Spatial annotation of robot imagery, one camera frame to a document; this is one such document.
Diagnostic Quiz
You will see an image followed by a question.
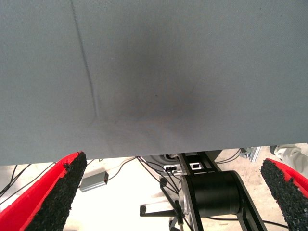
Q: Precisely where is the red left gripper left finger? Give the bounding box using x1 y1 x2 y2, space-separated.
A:
0 151 88 231

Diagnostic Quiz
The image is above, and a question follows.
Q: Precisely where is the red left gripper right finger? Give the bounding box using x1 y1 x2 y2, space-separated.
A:
260 158 308 231

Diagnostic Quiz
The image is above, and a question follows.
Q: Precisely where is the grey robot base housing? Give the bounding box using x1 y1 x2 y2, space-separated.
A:
144 150 222 176

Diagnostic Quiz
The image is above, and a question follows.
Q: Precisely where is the small grey box device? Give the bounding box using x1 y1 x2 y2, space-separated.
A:
79 170 108 193

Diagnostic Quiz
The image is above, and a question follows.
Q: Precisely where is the aluminium profile table leg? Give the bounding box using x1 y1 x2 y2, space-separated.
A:
247 146 262 165

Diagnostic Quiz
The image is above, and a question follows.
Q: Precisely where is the dark grey table cloth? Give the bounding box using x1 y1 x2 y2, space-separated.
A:
0 0 308 167

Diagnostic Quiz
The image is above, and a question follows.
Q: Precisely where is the black floor cable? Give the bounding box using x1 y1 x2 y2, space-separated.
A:
0 163 56 205
215 148 242 165
206 215 289 229
0 164 19 197

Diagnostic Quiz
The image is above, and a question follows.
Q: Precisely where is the thin brown floor cable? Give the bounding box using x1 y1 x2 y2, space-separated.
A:
105 156 139 181

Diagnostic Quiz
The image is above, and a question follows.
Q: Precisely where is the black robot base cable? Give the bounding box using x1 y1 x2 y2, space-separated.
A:
136 156 181 193

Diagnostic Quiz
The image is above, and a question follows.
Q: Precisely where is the thin black left camera cable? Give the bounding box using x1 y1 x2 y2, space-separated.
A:
168 199 193 231

